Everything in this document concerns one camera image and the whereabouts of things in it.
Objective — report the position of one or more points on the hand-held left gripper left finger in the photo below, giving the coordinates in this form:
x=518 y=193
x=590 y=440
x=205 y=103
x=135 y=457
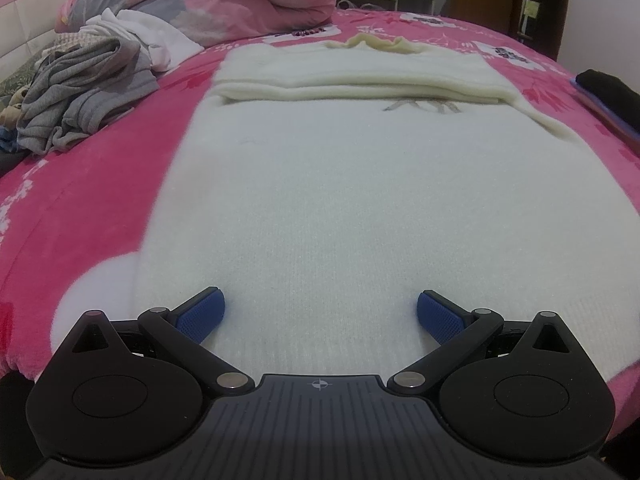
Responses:
x=202 y=310

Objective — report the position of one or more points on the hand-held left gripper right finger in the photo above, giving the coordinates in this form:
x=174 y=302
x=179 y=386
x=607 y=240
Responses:
x=440 y=315

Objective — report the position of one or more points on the cream white sweater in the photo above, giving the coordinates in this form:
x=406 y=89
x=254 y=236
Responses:
x=350 y=185

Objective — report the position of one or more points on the pink floral blanket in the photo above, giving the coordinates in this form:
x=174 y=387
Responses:
x=100 y=185

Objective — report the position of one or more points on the grey garment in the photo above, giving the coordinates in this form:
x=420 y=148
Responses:
x=85 y=90

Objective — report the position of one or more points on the blue folded garment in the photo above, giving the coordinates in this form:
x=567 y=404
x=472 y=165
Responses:
x=600 y=110

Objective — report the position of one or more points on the white garment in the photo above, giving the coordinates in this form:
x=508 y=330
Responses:
x=160 y=40

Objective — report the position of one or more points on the black folded garment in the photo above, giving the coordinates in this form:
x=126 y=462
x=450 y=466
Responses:
x=610 y=95

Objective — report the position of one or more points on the patterned cloth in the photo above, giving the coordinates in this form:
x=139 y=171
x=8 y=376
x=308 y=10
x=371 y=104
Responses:
x=15 y=92

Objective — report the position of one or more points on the beige knit garment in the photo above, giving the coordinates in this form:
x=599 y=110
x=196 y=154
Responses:
x=65 y=42

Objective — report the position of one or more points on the pink grey rolled quilt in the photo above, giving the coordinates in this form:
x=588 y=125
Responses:
x=250 y=0

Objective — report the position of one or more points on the cream pink bed headboard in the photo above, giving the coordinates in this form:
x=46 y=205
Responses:
x=25 y=25

